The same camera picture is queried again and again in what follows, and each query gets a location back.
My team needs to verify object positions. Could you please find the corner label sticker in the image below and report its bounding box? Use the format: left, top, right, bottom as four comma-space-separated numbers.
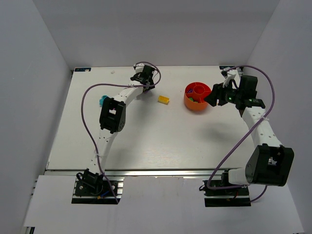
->
74, 67, 91, 72
219, 65, 234, 70

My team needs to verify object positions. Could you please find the left corner label sticker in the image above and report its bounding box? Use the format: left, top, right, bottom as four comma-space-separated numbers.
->
74, 67, 91, 72

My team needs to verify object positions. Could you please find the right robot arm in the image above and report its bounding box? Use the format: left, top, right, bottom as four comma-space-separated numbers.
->
204, 75, 294, 190

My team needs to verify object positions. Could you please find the teal lego piece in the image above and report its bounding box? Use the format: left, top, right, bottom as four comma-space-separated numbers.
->
99, 95, 107, 107

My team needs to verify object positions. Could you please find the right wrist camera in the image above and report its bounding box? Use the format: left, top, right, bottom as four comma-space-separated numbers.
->
221, 67, 236, 88

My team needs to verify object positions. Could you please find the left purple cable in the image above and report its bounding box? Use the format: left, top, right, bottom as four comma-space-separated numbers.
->
80, 61, 162, 204

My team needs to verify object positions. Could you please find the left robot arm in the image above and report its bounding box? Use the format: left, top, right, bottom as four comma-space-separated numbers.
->
80, 62, 161, 174

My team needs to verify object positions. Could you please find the large yellow lego brick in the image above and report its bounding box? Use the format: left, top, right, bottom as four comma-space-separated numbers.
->
158, 96, 170, 105

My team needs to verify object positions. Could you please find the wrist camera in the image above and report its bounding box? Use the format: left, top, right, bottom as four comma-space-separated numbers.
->
221, 67, 236, 88
133, 63, 144, 73

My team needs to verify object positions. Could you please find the right corner label sticker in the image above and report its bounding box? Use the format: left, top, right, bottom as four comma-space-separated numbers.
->
219, 65, 234, 70

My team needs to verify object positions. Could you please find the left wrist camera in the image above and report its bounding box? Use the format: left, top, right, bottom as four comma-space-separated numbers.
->
133, 63, 144, 73

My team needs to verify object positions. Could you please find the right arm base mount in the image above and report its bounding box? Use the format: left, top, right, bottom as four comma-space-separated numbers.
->
199, 180, 251, 208

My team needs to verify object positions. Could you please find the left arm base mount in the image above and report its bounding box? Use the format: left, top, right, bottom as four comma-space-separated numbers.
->
71, 169, 121, 205

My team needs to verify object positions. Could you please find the orange round divided container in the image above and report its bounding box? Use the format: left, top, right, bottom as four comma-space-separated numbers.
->
184, 82, 211, 112

